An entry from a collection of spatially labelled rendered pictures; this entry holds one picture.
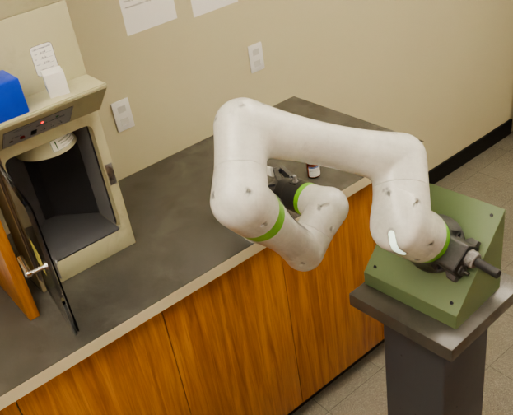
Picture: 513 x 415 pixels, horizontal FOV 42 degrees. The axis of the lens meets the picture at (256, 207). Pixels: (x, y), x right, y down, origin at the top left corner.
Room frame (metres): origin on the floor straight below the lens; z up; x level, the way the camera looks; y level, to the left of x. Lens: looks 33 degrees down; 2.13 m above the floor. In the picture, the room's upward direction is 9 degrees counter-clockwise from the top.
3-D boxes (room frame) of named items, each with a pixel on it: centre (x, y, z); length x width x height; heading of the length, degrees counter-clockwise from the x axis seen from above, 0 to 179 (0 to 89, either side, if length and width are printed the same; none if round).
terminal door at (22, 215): (1.44, 0.57, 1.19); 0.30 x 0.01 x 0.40; 27
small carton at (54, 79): (1.65, 0.45, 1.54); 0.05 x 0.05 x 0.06; 20
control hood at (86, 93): (1.62, 0.49, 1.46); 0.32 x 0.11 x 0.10; 124
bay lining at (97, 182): (1.77, 0.59, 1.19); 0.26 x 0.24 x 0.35; 124
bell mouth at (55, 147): (1.76, 0.57, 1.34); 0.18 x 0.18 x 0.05
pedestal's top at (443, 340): (1.32, -0.43, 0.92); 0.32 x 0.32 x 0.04; 37
